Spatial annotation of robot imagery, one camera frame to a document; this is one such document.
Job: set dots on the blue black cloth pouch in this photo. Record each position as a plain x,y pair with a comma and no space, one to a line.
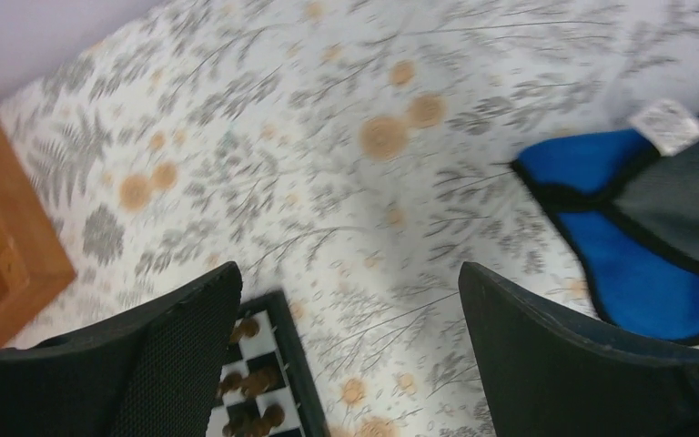
627,204

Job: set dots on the black white chess board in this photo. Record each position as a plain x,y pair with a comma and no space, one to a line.
265,386

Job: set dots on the floral patterned table mat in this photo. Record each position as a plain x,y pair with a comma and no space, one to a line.
351,153

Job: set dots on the brown chess pawn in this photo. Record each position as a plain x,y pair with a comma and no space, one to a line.
246,329

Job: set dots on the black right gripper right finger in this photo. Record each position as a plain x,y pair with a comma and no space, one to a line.
547,370

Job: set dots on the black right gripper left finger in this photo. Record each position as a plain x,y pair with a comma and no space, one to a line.
152,370

